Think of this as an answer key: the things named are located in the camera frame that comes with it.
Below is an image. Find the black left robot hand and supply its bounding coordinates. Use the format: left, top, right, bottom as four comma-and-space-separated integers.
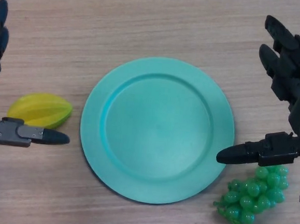
0, 0, 81, 152

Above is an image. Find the green round plate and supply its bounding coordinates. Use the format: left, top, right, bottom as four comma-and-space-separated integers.
74, 51, 240, 210

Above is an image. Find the green grape bunch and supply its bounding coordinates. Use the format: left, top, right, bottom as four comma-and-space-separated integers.
211, 160, 291, 224

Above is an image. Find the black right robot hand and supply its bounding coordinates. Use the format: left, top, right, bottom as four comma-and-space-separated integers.
215, 11, 300, 171

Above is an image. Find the yellow starfruit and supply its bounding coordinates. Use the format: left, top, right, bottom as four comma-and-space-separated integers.
6, 89, 74, 132

